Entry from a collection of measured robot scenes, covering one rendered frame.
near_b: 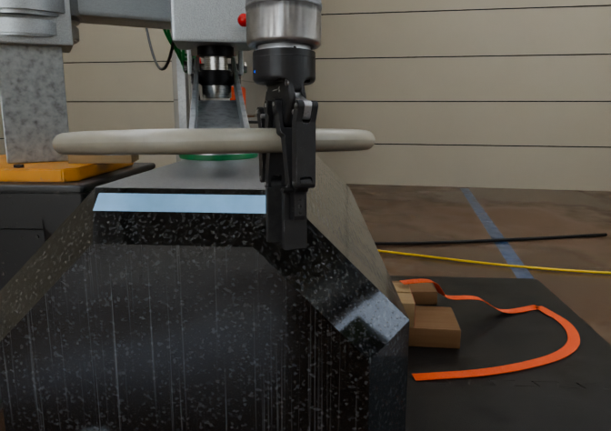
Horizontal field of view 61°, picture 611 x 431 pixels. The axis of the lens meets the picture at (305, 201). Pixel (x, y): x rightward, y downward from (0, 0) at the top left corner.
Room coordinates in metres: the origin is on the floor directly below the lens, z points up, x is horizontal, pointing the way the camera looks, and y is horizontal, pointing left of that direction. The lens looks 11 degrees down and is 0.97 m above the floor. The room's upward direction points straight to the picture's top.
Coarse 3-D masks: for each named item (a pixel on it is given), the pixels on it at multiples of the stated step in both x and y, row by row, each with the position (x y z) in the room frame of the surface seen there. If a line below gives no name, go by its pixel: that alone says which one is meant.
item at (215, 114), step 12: (192, 84) 1.52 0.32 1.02; (240, 84) 1.54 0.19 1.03; (192, 96) 1.26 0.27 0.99; (240, 96) 1.28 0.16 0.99; (192, 108) 1.17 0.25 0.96; (204, 108) 1.32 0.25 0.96; (216, 108) 1.32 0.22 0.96; (228, 108) 1.33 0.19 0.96; (240, 108) 1.19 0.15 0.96; (192, 120) 1.09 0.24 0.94; (204, 120) 1.23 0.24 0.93; (216, 120) 1.24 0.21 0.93; (228, 120) 1.24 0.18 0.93; (240, 120) 1.20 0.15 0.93
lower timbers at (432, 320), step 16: (416, 288) 2.41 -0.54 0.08; (432, 288) 2.41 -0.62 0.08; (416, 304) 2.37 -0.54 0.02; (432, 304) 2.37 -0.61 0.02; (416, 320) 2.00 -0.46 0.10; (432, 320) 2.00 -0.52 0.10; (448, 320) 2.00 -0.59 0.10; (416, 336) 1.93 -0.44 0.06; (432, 336) 1.93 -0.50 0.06; (448, 336) 1.92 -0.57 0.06
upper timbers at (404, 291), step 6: (396, 288) 2.11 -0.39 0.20; (402, 288) 2.11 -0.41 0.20; (408, 288) 2.11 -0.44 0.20; (402, 294) 2.04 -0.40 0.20; (408, 294) 2.04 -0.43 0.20; (402, 300) 1.97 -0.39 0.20; (408, 300) 1.97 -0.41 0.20; (414, 300) 1.98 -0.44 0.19; (408, 306) 1.94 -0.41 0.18; (414, 306) 1.94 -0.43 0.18; (408, 312) 1.94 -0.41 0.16; (414, 312) 1.94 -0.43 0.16; (414, 318) 1.94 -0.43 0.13; (414, 324) 1.94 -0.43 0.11
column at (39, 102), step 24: (0, 48) 1.67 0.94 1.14; (24, 48) 1.69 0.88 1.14; (48, 48) 1.73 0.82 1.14; (0, 72) 1.66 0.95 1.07; (24, 72) 1.69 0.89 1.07; (48, 72) 1.72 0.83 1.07; (0, 96) 1.66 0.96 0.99; (24, 96) 1.69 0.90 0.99; (48, 96) 1.72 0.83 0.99; (24, 120) 1.69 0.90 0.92; (48, 120) 1.72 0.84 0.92; (24, 144) 1.68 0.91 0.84; (48, 144) 1.71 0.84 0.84
